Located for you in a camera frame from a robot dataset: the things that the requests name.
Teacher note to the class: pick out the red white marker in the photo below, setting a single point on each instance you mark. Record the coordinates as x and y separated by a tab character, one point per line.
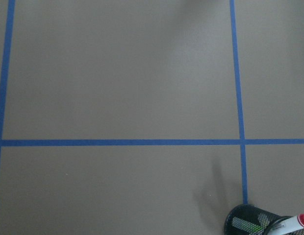
290	225

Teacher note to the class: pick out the black mesh pen cup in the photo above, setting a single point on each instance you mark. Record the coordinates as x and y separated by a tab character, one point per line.
246	219

